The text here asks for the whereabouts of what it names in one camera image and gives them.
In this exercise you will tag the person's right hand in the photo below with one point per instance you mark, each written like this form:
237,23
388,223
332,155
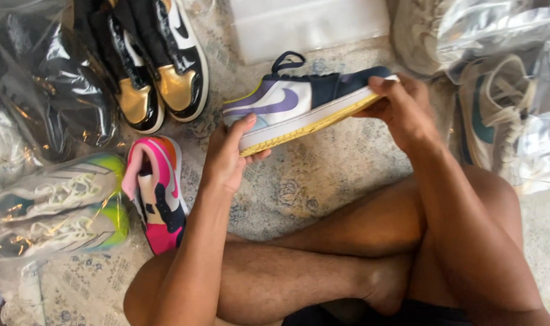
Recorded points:
411,113

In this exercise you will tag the person's left leg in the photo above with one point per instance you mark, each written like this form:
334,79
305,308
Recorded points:
293,280

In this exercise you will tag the person's left hand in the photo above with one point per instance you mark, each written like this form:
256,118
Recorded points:
223,163

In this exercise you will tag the black shorts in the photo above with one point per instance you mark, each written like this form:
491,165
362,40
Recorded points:
392,316

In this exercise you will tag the person's leg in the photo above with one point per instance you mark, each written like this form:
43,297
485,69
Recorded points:
374,222
293,280

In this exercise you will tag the black gold patent sneaker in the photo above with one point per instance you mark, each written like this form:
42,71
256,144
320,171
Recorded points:
134,90
180,77

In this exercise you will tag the white translucent plastic box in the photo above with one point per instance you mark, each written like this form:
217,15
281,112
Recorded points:
306,27

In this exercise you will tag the bagged black shoes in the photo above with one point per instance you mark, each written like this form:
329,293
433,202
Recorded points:
53,86

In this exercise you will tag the person's right leg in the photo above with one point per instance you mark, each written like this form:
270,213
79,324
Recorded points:
374,222

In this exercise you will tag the white neon green sneaker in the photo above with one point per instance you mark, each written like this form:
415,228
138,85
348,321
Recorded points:
57,188
66,233

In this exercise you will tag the purple white navy sneaker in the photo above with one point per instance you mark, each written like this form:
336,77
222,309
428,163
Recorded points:
297,106

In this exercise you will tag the white teal sneaker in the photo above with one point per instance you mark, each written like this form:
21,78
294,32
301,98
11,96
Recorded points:
492,117

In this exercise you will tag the clear plastic shoe bag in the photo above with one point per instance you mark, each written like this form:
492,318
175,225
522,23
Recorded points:
12,267

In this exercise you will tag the pink orange navy sneaker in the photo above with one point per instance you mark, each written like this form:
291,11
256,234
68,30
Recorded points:
159,199

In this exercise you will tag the pale patterned rug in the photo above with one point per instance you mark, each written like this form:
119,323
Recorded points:
302,181

